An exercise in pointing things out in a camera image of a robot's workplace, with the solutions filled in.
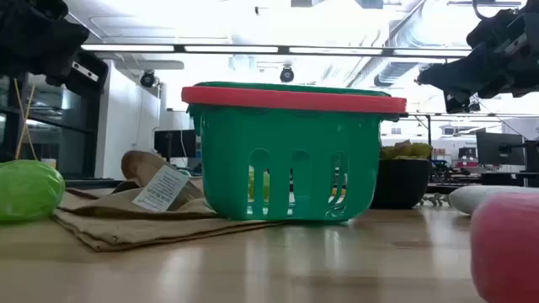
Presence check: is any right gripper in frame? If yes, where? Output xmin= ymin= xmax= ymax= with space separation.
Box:
xmin=437 ymin=0 xmax=539 ymax=100

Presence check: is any yellow-green toy vegetable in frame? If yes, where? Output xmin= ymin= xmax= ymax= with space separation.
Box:
xmin=248 ymin=166 xmax=270 ymax=201

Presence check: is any black computer monitor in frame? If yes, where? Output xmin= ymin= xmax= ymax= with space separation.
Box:
xmin=524 ymin=140 xmax=539 ymax=173
xmin=476 ymin=131 xmax=526 ymax=166
xmin=153 ymin=129 xmax=198 ymax=159

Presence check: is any white cloth label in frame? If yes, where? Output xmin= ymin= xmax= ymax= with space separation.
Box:
xmin=131 ymin=164 xmax=190 ymax=213

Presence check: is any succulent in black pot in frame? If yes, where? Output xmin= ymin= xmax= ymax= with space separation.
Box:
xmin=369 ymin=139 xmax=451 ymax=210

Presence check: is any white plaid towel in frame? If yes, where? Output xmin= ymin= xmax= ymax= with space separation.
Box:
xmin=448 ymin=184 xmax=539 ymax=216

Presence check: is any yellow cable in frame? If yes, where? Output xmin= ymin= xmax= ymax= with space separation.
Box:
xmin=13 ymin=77 xmax=40 ymax=162

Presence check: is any round light green toy fruit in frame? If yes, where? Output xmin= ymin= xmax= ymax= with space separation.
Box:
xmin=0 ymin=158 xmax=67 ymax=223

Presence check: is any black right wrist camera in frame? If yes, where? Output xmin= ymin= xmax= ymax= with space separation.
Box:
xmin=444 ymin=89 xmax=472 ymax=114

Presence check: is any green basket with orange rim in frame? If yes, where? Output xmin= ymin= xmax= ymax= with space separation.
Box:
xmin=180 ymin=81 xmax=408 ymax=223

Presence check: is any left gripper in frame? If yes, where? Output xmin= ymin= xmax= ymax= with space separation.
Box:
xmin=0 ymin=0 xmax=90 ymax=79

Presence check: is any pink toy peach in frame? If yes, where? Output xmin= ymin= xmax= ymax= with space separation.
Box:
xmin=470 ymin=192 xmax=539 ymax=303

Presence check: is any long ceiling light bar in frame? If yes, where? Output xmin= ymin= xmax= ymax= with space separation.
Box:
xmin=79 ymin=43 xmax=475 ymax=59

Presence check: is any tan folded cloth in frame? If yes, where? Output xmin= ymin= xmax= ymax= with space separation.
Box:
xmin=52 ymin=150 xmax=287 ymax=253

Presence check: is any black glass cabinet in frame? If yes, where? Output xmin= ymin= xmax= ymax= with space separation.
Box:
xmin=0 ymin=73 xmax=106 ymax=180

